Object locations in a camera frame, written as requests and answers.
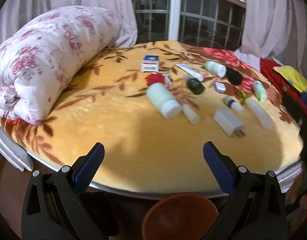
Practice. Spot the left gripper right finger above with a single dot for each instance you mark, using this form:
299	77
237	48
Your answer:
255	209

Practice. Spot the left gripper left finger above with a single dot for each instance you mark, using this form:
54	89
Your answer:
52	208

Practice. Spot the green cartoon lotion bottle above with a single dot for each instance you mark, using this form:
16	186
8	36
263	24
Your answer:
259	91

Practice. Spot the black sock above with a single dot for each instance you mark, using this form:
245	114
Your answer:
233	76

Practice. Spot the orange plastic trash bin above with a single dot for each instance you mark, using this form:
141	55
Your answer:
179	216

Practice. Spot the white power adapter plug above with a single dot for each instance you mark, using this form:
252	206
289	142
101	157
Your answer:
229	123

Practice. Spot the long white plastic tube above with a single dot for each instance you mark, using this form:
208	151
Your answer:
263	117

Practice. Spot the small white cylinder tube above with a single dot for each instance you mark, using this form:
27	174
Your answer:
190	114

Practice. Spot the small blue capped vial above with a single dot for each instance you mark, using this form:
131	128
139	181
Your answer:
232	104

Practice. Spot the olive green foil wrapper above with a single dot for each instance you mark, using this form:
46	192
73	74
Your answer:
243	96

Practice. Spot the small white purple box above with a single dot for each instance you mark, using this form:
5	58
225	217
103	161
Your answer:
220	87

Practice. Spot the yellow cartoon pillow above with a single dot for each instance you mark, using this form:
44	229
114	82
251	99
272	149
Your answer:
295	79

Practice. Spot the dark green round lid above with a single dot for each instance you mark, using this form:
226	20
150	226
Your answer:
195	86

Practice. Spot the yellow floral plush blanket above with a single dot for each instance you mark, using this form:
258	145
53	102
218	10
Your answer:
106	102

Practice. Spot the large white plastic bottle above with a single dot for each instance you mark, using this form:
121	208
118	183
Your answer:
163	101

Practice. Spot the white green labelled jar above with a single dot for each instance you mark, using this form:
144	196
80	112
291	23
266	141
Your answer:
215	68

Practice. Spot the red cloth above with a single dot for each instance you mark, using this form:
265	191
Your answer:
266	69

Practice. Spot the rolled pink floral quilt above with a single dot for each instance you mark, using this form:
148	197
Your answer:
39	61

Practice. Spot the white toothpaste tube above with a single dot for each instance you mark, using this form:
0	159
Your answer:
191	72

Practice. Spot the red crumpled wrapper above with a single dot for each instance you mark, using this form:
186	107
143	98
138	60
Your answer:
155	78

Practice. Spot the blue white cigarette box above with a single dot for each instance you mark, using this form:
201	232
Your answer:
150	63

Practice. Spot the right sheer white curtain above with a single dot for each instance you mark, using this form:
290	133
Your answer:
275	29

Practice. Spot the white framed barred window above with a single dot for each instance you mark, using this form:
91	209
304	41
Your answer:
202	23

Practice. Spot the white bed frame edge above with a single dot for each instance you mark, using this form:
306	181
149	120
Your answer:
14	153

